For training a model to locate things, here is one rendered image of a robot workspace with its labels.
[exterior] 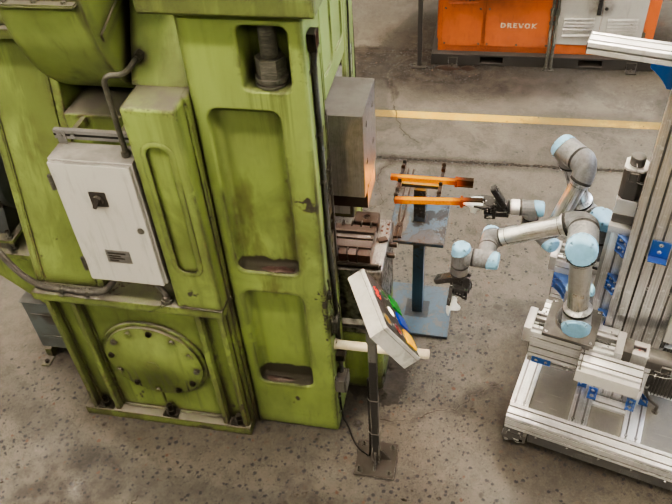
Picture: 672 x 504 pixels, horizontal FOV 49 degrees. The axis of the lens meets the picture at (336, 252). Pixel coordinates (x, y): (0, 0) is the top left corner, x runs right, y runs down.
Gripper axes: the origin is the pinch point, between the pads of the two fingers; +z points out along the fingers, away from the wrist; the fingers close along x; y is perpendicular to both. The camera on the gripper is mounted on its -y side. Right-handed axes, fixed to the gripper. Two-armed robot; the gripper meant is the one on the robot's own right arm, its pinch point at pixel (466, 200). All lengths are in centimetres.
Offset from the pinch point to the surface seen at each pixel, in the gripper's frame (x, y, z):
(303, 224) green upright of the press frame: -57, -31, 61
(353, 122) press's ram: -31, -62, 43
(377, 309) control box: -79, -8, 29
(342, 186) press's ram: -31, -30, 50
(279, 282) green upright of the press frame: -58, 3, 76
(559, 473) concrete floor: -68, 114, -54
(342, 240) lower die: -19, 13, 56
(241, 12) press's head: -60, -121, 70
